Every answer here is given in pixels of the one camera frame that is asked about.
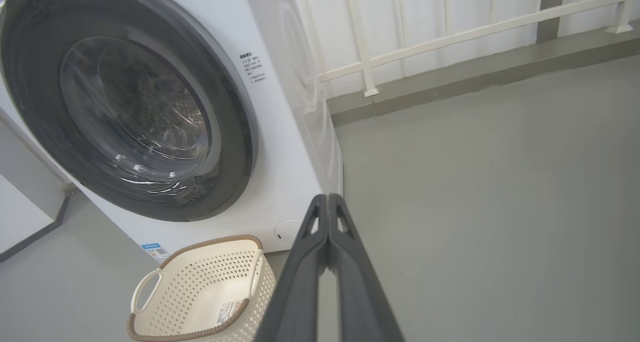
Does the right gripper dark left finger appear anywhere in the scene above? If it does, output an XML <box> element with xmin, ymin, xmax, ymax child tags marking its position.
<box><xmin>254</xmin><ymin>193</ymin><xmax>330</xmax><ymax>342</ymax></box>

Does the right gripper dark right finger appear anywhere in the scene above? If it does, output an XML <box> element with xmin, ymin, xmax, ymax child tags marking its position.
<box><xmin>327</xmin><ymin>192</ymin><xmax>406</xmax><ymax>342</ymax></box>

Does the dark washing machine glass door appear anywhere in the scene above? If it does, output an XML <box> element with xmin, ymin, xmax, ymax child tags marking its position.
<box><xmin>0</xmin><ymin>0</ymin><xmax>259</xmax><ymax>223</ymax></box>

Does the white basket barcode sticker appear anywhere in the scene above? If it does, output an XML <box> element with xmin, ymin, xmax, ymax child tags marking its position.
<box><xmin>214</xmin><ymin>299</ymin><xmax>244</xmax><ymax>328</ymax></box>

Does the cream perforated laundry basket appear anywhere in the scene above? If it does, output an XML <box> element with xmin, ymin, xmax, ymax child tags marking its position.
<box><xmin>126</xmin><ymin>234</ymin><xmax>278</xmax><ymax>342</ymax></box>

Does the white front-loading washing machine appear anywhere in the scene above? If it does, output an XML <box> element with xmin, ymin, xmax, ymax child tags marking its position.
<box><xmin>0</xmin><ymin>0</ymin><xmax>346</xmax><ymax>263</ymax></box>

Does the blue energy label sticker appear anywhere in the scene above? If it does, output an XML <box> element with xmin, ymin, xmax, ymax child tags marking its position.
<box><xmin>140</xmin><ymin>242</ymin><xmax>172</xmax><ymax>264</ymax></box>

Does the black text instruction label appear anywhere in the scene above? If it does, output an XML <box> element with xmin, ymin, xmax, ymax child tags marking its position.
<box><xmin>238</xmin><ymin>51</ymin><xmax>269</xmax><ymax>85</ymax></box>

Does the white metal railing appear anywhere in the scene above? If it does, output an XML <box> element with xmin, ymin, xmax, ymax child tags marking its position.
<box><xmin>295</xmin><ymin>0</ymin><xmax>640</xmax><ymax>99</ymax></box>

